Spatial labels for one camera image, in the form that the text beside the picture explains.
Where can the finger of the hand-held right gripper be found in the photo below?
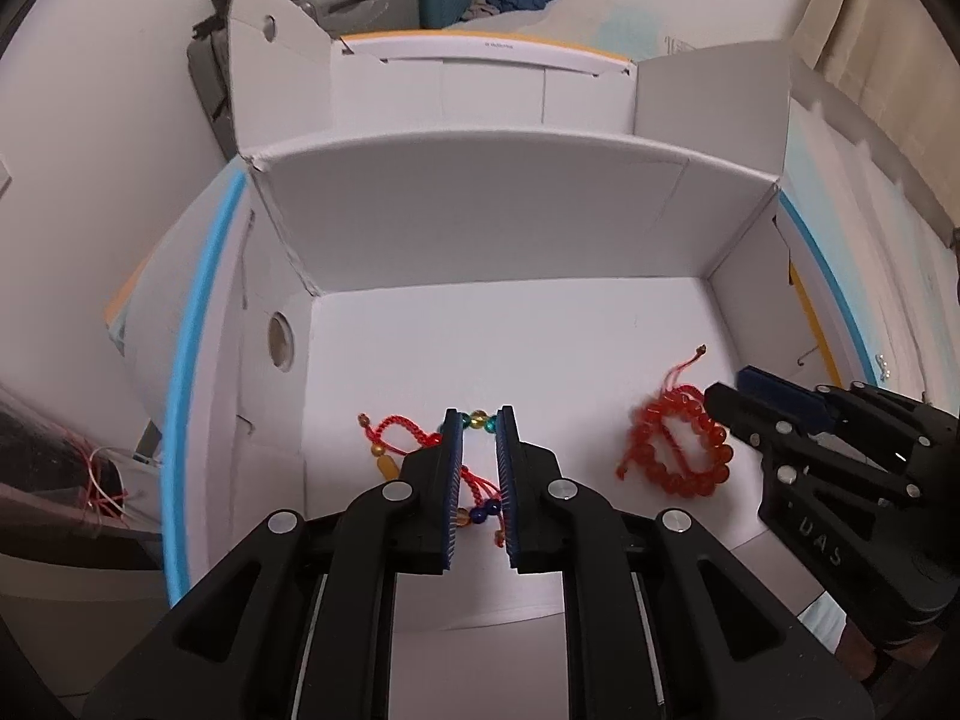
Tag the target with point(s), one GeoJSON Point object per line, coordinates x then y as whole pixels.
{"type": "Point", "coordinates": [780, 394]}
{"type": "Point", "coordinates": [739, 412]}

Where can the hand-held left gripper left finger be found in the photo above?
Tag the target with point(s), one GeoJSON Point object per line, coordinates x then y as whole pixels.
{"type": "Point", "coordinates": [452, 495]}

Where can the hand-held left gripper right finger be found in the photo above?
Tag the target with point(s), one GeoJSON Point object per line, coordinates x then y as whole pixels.
{"type": "Point", "coordinates": [504, 495]}

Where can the white cardboard box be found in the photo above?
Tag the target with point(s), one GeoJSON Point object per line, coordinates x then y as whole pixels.
{"type": "Point", "coordinates": [525, 330]}

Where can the person's right hand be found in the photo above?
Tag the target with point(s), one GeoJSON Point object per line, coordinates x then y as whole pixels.
{"type": "Point", "coordinates": [859, 649]}

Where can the small white pearl ornament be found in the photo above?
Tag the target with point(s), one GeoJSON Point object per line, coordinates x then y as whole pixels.
{"type": "Point", "coordinates": [883, 369]}

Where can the clear plastic bag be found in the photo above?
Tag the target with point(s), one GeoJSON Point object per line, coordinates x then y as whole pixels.
{"type": "Point", "coordinates": [67, 465]}

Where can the wide beige curtain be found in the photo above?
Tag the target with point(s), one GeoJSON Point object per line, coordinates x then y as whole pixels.
{"type": "Point", "coordinates": [847, 7]}

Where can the dark grey case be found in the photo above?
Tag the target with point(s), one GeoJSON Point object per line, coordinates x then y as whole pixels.
{"type": "Point", "coordinates": [206, 82]}

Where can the grey hard suitcase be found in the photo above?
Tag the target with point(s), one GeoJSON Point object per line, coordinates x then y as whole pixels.
{"type": "Point", "coordinates": [375, 0]}

